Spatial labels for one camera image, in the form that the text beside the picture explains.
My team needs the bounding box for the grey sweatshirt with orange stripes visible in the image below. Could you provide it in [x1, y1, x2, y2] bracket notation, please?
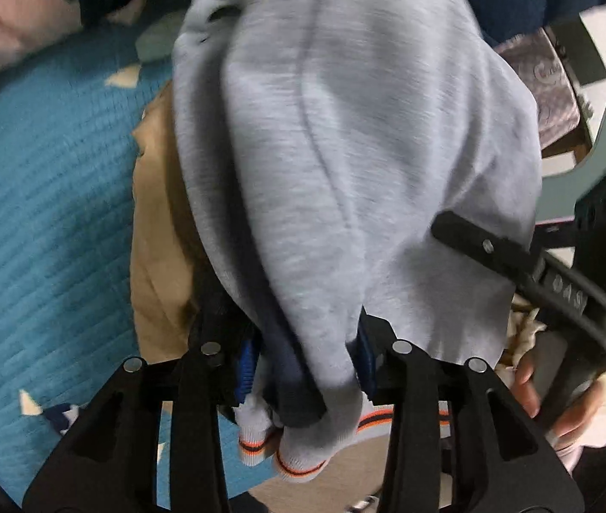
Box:
[171, 0, 544, 484]

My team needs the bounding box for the beige garment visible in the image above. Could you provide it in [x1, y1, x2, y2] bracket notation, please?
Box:
[130, 83, 213, 361]

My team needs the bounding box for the teal knitted blanket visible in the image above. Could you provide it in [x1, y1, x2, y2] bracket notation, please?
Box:
[0, 21, 282, 508]

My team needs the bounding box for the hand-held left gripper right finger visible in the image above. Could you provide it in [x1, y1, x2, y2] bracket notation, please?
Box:
[356, 314, 586, 513]

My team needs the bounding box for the pinkish patterned cloth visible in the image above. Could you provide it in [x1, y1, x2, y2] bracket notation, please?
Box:
[495, 26, 589, 158]

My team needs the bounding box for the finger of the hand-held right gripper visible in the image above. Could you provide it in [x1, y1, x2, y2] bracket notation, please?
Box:
[430, 210, 548, 285]

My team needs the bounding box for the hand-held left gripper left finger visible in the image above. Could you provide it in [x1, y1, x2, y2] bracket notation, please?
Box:
[22, 326, 261, 513]

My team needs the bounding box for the person's right hand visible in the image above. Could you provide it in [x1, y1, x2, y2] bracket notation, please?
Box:
[511, 355, 606, 452]

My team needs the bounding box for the white floral cloth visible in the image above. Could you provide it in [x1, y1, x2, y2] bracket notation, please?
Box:
[498, 302, 550, 372]

